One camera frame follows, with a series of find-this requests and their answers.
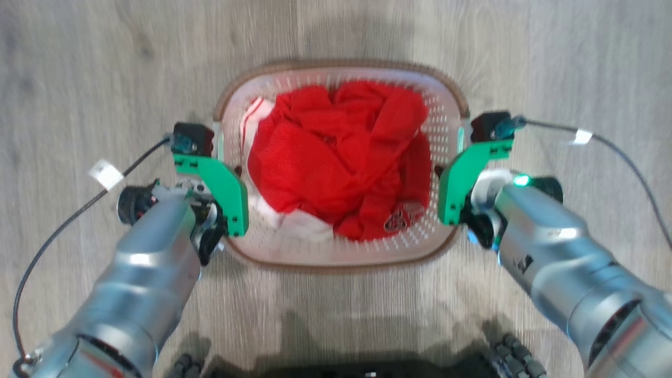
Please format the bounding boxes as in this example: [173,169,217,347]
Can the white laundry basket brown rim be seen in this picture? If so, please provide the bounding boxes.
[213,59,470,274]

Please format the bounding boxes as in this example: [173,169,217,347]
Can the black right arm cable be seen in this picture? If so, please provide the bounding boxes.
[517,118,672,250]

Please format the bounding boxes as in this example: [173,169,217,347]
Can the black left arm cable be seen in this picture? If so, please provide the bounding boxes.
[12,135,175,368]

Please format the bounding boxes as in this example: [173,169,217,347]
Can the white garment with red stripes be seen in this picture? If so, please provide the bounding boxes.
[240,97,337,243]

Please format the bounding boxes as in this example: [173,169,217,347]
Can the black ribbed cable chain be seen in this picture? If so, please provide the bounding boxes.
[487,332,548,378]
[172,353,206,378]

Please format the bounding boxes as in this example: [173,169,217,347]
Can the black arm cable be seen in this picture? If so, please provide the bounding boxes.
[517,118,672,250]
[12,135,175,368]

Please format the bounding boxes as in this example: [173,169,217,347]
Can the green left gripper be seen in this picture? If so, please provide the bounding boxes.
[173,154,249,266]

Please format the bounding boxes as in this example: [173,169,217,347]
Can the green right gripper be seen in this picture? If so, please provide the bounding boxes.
[434,139,514,248]

